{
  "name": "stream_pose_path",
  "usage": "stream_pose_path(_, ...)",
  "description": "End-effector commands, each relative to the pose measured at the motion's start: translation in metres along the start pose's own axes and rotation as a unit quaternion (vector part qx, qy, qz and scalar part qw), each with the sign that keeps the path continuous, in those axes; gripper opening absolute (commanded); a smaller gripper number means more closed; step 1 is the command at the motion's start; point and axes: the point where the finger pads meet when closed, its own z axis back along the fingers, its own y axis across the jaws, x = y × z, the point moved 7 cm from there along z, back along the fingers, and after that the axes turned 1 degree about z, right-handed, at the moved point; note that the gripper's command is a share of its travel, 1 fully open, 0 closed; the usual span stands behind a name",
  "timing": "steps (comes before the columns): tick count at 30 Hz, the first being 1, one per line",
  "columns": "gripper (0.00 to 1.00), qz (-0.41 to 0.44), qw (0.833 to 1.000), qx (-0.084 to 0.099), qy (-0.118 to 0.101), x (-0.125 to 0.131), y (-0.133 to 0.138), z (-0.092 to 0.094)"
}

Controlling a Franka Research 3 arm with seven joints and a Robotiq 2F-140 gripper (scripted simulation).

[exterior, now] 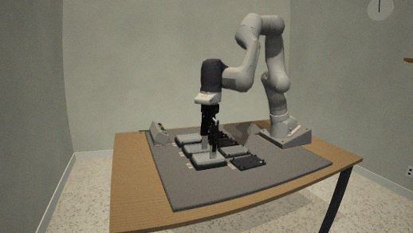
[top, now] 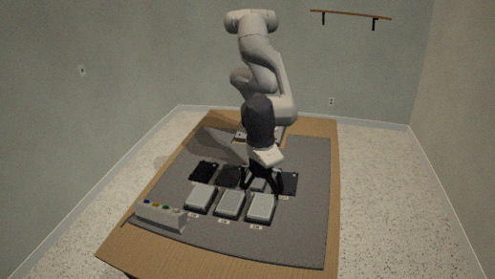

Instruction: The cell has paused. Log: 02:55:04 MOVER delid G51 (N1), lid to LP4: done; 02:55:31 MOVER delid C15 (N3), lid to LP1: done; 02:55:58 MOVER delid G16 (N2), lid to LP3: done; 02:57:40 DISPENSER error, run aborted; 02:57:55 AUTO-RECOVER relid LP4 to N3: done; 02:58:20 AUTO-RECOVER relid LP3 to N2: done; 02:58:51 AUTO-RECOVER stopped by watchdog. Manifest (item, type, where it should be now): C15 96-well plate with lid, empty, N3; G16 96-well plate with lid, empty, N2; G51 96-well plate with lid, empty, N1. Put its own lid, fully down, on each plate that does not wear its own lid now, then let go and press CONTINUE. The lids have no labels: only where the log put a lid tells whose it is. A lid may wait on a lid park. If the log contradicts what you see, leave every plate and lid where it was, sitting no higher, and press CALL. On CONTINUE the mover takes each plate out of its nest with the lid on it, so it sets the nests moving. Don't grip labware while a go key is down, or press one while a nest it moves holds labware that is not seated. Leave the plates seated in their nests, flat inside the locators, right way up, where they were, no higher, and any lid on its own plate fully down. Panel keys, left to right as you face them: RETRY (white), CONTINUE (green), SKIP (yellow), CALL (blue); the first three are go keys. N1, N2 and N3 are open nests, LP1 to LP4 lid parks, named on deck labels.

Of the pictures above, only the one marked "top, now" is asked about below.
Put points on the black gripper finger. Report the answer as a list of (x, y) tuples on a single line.
[(244, 170), (276, 189)]

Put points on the grey button panel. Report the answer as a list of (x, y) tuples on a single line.
[(161, 216)]

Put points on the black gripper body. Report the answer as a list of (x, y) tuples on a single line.
[(257, 166)]

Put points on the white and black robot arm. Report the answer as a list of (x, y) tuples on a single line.
[(266, 77)]

